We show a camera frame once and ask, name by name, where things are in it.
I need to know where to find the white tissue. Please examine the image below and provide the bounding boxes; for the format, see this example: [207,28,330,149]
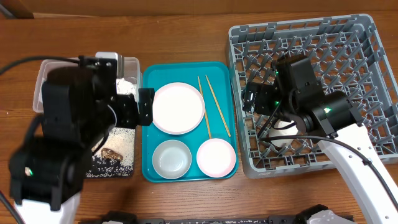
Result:
[116,78,136,95]

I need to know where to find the white rice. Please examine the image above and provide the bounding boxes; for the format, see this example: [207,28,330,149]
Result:
[86,126,136,178]

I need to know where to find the white cup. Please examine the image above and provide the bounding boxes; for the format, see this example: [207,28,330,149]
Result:
[268,119,299,147]

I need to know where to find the brown food piece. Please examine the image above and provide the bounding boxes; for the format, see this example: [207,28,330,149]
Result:
[101,148,123,161]

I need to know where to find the grey bowl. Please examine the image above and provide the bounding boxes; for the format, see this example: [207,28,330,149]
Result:
[152,140,192,180]

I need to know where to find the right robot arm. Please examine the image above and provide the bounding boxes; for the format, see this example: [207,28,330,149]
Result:
[241,55,397,223]

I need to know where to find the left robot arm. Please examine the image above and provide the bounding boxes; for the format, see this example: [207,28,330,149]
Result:
[9,67,155,223]

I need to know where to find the grey dishwasher rack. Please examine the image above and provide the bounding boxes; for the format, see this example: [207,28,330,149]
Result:
[227,14,397,179]

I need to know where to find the clear plastic bin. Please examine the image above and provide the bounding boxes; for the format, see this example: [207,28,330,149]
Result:
[32,57,142,113]

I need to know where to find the large pink plate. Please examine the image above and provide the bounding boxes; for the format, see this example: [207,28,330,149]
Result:
[152,82,204,135]

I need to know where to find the black tray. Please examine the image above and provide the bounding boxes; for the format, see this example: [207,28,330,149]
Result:
[85,126,137,180]

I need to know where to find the right wooden chopstick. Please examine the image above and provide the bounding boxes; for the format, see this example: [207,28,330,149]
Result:
[205,75,231,137]

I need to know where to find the wooden chopstick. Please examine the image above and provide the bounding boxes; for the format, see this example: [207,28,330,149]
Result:
[205,75,231,137]
[197,76,212,139]

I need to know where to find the left wooden chopstick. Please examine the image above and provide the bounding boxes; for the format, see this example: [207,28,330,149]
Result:
[197,76,212,139]

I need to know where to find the teal serving tray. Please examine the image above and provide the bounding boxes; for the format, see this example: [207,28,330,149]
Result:
[142,62,239,183]

